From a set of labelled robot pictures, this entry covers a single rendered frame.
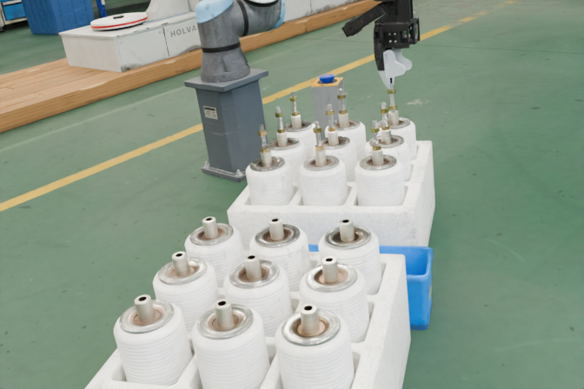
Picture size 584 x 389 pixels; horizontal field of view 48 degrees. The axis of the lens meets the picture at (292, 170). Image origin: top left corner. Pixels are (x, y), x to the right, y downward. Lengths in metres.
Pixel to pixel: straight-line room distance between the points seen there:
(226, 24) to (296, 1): 2.32
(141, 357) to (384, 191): 0.60
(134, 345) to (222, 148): 1.16
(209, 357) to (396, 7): 0.87
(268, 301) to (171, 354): 0.15
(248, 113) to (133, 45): 1.59
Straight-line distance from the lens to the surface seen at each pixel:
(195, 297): 1.00
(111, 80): 3.33
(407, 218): 1.28
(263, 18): 1.97
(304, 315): 0.84
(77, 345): 1.41
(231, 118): 1.94
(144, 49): 3.51
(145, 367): 0.94
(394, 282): 1.06
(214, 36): 1.92
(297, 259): 1.06
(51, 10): 5.85
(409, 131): 1.51
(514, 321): 1.29
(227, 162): 2.00
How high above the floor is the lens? 0.75
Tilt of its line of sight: 22 degrees down
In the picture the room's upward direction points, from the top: 8 degrees counter-clockwise
